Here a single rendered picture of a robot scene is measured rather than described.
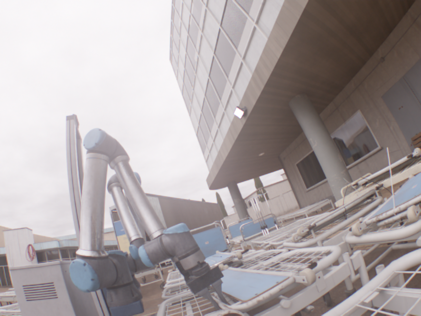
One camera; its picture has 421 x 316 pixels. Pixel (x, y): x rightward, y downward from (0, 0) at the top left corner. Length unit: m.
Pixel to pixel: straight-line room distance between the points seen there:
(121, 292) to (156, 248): 0.39
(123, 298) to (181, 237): 0.49
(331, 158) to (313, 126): 0.94
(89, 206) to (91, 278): 0.30
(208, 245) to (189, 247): 1.97
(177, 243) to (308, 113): 5.34
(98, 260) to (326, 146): 5.28
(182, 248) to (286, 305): 0.41
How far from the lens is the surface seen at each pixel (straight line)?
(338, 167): 5.51
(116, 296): 1.11
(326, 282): 0.91
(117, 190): 1.46
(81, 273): 0.97
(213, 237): 2.75
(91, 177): 0.98
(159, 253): 0.80
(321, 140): 5.60
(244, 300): 0.78
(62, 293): 1.22
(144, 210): 0.98
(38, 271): 1.26
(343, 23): 4.83
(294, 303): 0.84
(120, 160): 1.10
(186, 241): 0.77
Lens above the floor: 0.78
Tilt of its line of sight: 20 degrees up
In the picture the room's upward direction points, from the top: 20 degrees counter-clockwise
